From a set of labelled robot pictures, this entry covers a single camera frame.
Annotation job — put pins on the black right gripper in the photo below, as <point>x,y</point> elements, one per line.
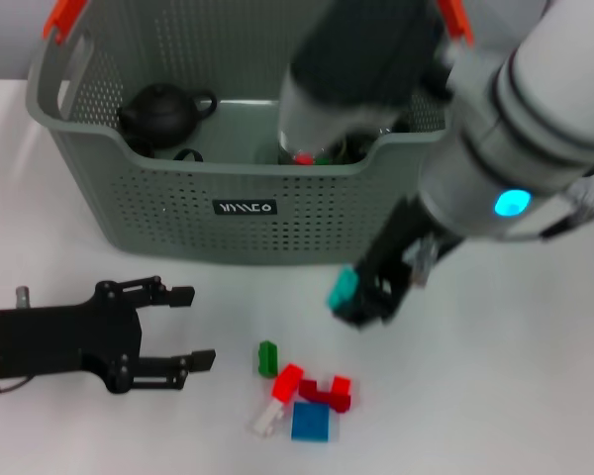
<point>406,247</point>

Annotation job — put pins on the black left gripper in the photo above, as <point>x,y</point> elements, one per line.
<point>64,341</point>

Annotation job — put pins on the teal toy brick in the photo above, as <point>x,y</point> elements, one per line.
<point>342,289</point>

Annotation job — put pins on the green toy brick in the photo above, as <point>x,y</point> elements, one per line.
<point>267,358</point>
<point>323,161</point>

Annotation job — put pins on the small red toy brick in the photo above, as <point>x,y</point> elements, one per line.
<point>304,159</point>

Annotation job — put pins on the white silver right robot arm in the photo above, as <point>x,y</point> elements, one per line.
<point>524,123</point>

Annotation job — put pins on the grey perforated storage basket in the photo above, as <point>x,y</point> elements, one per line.
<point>227,218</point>

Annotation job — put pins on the small black clay teacup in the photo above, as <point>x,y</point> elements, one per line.
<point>139,146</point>

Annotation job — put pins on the dark red toy brick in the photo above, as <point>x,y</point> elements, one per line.
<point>341,393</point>
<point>314,391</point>

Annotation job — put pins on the white toy brick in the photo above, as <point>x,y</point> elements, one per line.
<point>266,418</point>

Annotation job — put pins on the blue flat toy brick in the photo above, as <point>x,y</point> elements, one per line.
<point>309,420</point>

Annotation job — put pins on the black clay teapot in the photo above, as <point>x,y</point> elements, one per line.
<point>161,111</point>

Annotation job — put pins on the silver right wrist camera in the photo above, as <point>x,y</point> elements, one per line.
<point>351,64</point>

